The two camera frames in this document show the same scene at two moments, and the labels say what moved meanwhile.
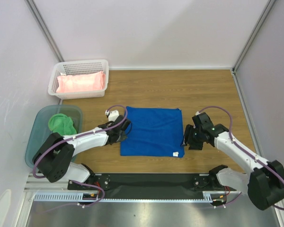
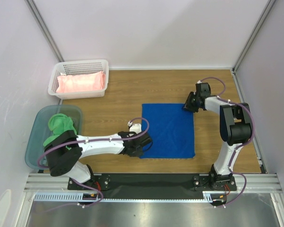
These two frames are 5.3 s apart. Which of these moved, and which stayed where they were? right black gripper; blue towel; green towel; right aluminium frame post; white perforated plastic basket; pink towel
Moved: blue towel; right black gripper
Stayed: pink towel; white perforated plastic basket; right aluminium frame post; green towel
